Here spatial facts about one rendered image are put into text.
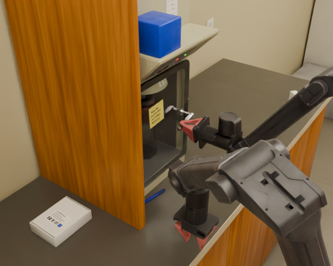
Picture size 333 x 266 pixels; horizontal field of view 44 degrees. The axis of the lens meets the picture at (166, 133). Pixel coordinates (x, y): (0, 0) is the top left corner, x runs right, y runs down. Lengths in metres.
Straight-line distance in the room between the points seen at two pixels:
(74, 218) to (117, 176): 0.21
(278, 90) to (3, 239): 1.53
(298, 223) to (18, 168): 1.24
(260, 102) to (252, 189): 1.61
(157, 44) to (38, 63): 0.42
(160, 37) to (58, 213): 0.68
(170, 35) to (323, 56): 3.28
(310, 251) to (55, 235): 0.92
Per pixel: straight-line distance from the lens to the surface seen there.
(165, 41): 1.11
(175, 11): 1.32
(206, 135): 1.35
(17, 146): 1.58
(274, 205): 0.54
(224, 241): 1.61
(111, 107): 1.16
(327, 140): 3.74
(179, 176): 0.91
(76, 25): 1.14
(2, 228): 1.48
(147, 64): 1.12
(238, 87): 2.26
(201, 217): 1.03
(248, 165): 0.57
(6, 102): 1.49
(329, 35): 4.24
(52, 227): 1.38
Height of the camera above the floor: 1.94
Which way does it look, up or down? 33 degrees down
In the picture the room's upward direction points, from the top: straight up
